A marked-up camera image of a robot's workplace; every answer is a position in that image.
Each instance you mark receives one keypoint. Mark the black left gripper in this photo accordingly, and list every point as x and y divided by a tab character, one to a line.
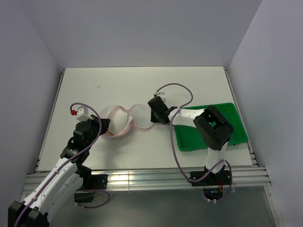
105	124

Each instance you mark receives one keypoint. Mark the mesh laundry bag pink trim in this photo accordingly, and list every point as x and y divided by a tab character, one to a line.
141	116

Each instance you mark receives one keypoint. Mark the green plastic tray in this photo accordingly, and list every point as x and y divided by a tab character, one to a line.
189	139

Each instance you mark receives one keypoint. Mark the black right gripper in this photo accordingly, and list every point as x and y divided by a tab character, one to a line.
153	118

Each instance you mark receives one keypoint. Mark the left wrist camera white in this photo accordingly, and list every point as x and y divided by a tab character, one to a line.
82	113

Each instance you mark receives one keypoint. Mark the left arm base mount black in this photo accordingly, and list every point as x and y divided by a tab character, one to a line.
91	187

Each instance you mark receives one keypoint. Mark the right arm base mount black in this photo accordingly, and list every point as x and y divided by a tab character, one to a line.
214	185

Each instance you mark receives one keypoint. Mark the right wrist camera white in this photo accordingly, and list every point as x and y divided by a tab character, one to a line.
160	94

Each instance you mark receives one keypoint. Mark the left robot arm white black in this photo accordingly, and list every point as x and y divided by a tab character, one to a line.
69	176

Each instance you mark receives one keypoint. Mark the white cloth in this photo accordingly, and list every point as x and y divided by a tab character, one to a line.
120	122

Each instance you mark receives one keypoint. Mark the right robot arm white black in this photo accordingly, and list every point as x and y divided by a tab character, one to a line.
214	129

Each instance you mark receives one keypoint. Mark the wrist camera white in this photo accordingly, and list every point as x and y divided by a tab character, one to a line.
160	94
82	113

